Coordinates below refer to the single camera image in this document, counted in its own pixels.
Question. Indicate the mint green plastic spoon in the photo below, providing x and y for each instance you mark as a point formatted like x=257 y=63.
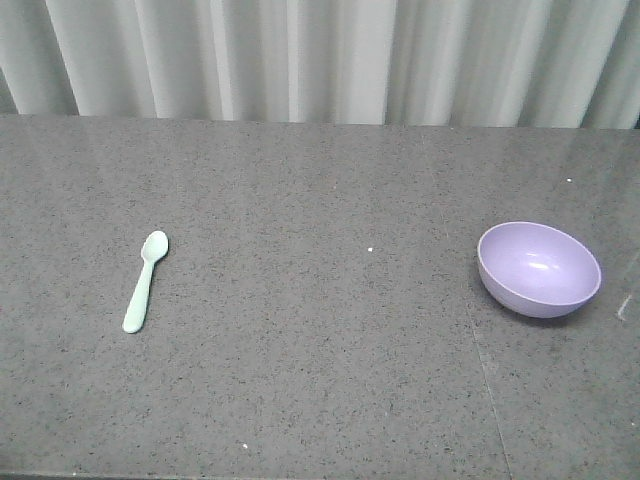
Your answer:
x=154 y=248

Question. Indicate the purple plastic bowl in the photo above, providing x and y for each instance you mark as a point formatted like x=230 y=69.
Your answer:
x=536 y=270

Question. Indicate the white pleated curtain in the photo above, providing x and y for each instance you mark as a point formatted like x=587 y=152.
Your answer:
x=469 y=63

